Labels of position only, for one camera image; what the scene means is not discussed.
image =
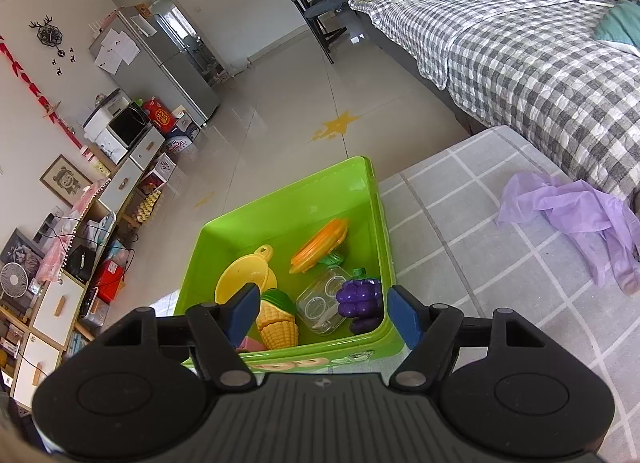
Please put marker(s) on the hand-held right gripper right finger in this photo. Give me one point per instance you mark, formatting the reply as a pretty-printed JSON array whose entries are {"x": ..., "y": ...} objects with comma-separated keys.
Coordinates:
[{"x": 402, "y": 317}]

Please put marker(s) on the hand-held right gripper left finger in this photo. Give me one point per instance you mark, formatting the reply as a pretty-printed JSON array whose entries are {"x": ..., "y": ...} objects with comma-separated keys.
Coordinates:
[{"x": 245, "y": 312}]

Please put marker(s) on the pink rectangular block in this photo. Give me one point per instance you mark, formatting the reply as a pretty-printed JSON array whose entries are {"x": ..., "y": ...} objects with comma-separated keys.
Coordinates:
[{"x": 250, "y": 344}]

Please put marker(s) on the toy corn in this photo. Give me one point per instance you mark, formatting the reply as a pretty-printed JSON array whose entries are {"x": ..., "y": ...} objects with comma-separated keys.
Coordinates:
[{"x": 277, "y": 323}]

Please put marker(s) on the yellow toy pot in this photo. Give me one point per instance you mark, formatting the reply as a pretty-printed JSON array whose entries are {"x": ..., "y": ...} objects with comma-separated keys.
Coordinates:
[{"x": 240, "y": 275}]

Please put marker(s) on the purple toy grapes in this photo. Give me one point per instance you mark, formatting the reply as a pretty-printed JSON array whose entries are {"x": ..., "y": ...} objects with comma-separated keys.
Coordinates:
[{"x": 357, "y": 295}]

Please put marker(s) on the clear plastic case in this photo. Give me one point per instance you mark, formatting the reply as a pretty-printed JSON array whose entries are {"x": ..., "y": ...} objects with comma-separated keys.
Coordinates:
[{"x": 320, "y": 303}]

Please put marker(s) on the orange toy pot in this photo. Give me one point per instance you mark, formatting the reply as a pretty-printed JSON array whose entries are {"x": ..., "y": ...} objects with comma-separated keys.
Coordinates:
[{"x": 320, "y": 243}]

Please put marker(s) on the green plastic box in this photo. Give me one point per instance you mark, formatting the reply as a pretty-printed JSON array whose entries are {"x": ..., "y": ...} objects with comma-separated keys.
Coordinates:
[{"x": 320, "y": 183}]

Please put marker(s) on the grey grid tablecloth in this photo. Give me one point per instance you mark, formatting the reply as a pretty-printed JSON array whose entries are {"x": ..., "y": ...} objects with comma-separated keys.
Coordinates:
[{"x": 475, "y": 253}]

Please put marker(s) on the red bag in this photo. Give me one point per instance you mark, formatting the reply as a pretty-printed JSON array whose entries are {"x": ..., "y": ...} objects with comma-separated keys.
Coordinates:
[{"x": 107, "y": 280}]

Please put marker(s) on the row of yellow toys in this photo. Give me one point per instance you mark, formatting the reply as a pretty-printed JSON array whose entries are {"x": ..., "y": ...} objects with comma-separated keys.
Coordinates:
[{"x": 149, "y": 205}]

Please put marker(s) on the white pink carton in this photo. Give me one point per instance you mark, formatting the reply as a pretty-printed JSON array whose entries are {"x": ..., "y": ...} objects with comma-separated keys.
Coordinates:
[{"x": 157, "y": 173}]

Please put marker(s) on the blue white bag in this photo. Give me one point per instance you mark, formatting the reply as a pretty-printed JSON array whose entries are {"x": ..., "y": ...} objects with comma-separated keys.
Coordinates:
[{"x": 180, "y": 144}]

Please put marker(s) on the pink lace cloth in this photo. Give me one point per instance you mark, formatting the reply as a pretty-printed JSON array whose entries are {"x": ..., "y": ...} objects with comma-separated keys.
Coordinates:
[{"x": 75, "y": 228}]

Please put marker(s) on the white wooden cabinet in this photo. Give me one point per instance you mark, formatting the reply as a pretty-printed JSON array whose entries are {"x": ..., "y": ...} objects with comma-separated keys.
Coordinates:
[{"x": 55, "y": 308}]

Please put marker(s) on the purple plastic glove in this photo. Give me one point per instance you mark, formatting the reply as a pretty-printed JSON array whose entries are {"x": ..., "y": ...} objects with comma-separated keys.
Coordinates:
[{"x": 565, "y": 208}]

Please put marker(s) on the yellow star floor sticker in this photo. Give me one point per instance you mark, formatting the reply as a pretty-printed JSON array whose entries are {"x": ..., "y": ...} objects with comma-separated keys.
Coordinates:
[{"x": 340, "y": 125}]

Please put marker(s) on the red gift box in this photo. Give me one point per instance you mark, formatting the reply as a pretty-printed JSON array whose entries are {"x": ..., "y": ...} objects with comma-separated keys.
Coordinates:
[{"x": 159, "y": 118}]

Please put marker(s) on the framed cartoon picture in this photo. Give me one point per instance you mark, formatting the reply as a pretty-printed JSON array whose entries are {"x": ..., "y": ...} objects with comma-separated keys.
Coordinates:
[{"x": 65, "y": 180}]

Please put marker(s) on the white desk fan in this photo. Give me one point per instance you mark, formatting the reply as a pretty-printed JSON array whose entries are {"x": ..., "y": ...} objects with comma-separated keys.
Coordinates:
[{"x": 14, "y": 280}]

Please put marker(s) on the dark framed picture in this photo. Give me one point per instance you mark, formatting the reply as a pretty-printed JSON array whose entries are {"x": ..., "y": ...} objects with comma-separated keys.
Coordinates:
[{"x": 20, "y": 250}]

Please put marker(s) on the white microwave oven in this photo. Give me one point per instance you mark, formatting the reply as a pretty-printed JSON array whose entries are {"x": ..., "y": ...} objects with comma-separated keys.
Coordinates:
[{"x": 102, "y": 115}]

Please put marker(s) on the silver fridge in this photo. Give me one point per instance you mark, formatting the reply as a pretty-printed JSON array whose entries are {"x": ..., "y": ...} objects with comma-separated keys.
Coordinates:
[{"x": 170, "y": 63}]

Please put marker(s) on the checkered sofa cover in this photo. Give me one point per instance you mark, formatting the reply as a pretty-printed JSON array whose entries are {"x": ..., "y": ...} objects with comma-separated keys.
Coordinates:
[{"x": 500, "y": 58}]

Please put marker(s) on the red hanging decoration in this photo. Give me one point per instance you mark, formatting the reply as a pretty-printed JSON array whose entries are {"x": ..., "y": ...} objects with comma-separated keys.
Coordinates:
[{"x": 35, "y": 88}]

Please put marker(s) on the teal cushion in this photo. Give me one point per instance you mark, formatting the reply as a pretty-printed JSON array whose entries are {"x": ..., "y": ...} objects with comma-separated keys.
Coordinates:
[{"x": 617, "y": 25}]

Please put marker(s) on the black antler wall clock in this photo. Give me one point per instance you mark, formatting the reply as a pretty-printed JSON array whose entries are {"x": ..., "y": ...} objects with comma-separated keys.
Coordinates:
[{"x": 49, "y": 35}]

